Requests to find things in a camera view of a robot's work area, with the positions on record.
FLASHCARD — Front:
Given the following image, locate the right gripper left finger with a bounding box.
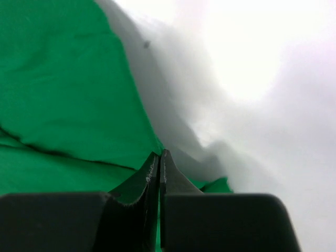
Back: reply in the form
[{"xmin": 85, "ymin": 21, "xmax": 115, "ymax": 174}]
[{"xmin": 110, "ymin": 153, "xmax": 160, "ymax": 251}]

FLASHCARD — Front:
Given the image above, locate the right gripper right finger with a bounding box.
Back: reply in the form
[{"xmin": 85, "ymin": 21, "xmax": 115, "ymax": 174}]
[{"xmin": 160, "ymin": 149, "xmax": 203, "ymax": 251}]

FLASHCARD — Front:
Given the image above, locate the green t shirt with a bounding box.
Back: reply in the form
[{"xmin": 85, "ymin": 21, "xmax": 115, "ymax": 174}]
[{"xmin": 0, "ymin": 0, "xmax": 234, "ymax": 252}]

